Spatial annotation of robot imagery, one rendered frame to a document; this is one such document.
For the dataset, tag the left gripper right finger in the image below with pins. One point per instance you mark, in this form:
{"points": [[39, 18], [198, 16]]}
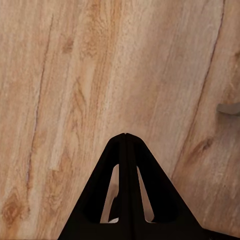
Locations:
{"points": [[174, 220]]}

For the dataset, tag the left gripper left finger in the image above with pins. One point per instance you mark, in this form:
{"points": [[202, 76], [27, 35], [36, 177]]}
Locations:
{"points": [[84, 221]]}

